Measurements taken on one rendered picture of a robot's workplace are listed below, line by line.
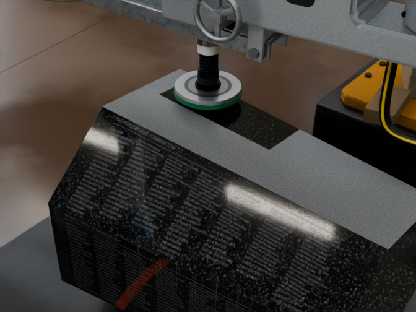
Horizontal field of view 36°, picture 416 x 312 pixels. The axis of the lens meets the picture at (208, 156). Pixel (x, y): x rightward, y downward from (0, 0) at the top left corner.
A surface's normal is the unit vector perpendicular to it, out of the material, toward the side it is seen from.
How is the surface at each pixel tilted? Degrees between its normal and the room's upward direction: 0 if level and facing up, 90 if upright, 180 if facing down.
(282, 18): 90
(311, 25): 90
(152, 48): 0
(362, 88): 0
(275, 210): 45
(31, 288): 0
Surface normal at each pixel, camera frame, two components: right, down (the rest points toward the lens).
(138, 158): -0.44, -0.26
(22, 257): 0.01, -0.81
